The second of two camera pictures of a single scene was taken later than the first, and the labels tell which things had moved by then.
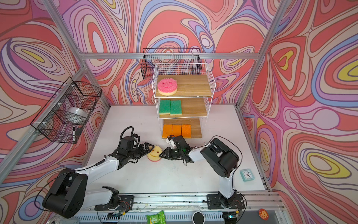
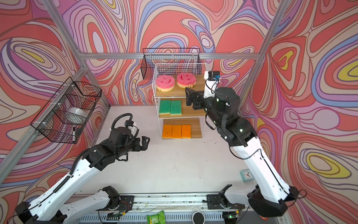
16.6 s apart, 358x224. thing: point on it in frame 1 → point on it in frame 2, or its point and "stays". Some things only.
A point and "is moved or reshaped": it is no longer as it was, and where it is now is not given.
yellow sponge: x=186 y=131 stays
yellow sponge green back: x=175 y=108 stays
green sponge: x=164 y=107 stays
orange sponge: x=176 y=130 stays
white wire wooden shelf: x=181 y=91 stays
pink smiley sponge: x=167 y=87 is moved or reshaped
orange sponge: x=167 y=130 stays
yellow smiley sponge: x=154 y=155 → x=186 y=80
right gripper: x=167 y=151 → x=194 y=99
